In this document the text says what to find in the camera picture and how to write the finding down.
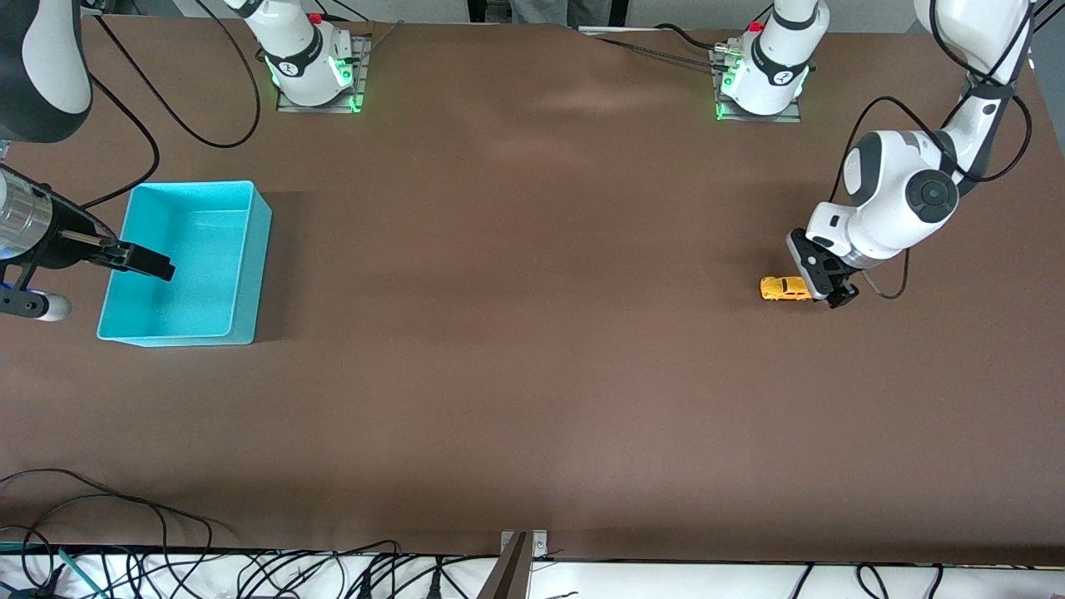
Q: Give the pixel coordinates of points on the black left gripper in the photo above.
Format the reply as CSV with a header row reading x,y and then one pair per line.
x,y
845,294

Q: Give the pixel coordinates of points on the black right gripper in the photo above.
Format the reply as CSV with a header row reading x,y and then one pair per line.
x,y
68,241

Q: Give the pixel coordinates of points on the yellow beetle toy car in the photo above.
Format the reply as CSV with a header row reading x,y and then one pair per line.
x,y
782,289

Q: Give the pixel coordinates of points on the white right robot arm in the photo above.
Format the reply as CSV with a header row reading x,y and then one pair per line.
x,y
304,62

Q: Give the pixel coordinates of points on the turquoise plastic bin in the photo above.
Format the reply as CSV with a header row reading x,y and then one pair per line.
x,y
208,283

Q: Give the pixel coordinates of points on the thin dark rod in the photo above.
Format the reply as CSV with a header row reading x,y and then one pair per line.
x,y
657,53

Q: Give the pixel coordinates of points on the thin grey rod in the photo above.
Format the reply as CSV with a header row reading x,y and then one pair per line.
x,y
384,36

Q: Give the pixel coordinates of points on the black power plug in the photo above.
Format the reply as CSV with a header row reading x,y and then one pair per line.
x,y
434,582
363,584

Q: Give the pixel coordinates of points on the grey trousers legs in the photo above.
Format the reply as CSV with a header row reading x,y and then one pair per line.
x,y
549,10

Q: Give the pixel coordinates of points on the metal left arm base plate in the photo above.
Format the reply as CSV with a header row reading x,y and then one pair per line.
x,y
757,118

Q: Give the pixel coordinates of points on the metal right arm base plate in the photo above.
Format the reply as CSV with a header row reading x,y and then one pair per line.
x,y
316,109

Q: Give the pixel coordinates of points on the small metal bracket plate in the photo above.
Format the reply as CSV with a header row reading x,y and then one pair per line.
x,y
539,542

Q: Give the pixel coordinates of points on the black stand post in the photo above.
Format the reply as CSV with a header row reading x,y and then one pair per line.
x,y
491,10

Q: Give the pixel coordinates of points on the dark camera mount pole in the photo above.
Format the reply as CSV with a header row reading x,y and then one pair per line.
x,y
507,578

